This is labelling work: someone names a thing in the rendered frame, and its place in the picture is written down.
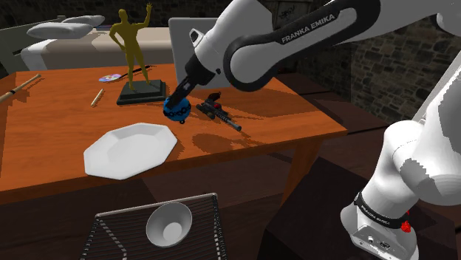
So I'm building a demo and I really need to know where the white octagonal plate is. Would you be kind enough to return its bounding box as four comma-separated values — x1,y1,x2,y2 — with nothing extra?
83,122,179,181

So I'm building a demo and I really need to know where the grey upright flat panel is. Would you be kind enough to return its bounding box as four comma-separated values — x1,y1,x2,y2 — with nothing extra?
168,16,232,90

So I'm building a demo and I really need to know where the wooden baseball bat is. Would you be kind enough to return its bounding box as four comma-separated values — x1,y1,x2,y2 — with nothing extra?
0,73,42,104

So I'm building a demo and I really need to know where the bed with white pillows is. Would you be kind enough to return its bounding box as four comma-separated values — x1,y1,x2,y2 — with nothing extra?
0,14,175,75

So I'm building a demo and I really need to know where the metal wire rack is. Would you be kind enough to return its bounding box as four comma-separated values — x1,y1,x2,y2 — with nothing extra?
78,192,229,260

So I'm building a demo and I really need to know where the blue ball with black chain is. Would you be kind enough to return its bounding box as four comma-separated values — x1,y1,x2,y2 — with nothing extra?
163,96,192,125

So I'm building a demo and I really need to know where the black toy gun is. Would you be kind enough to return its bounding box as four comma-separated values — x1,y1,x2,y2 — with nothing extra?
195,92,243,133

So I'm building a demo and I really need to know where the white bowl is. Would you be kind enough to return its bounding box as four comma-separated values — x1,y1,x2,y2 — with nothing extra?
145,202,194,249

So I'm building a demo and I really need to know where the shiny disc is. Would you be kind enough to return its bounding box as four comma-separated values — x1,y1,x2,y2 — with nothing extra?
98,72,123,83

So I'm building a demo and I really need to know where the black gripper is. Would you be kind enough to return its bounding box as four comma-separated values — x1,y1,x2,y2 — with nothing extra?
167,53,217,109

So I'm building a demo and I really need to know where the orange wooden table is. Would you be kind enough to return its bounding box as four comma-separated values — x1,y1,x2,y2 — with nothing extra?
0,64,349,207

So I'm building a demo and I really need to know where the gold figure on dark base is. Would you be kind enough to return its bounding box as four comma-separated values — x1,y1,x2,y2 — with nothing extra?
109,2,168,106

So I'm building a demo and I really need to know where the short wooden stick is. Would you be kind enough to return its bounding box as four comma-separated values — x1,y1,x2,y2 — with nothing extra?
90,88,106,108

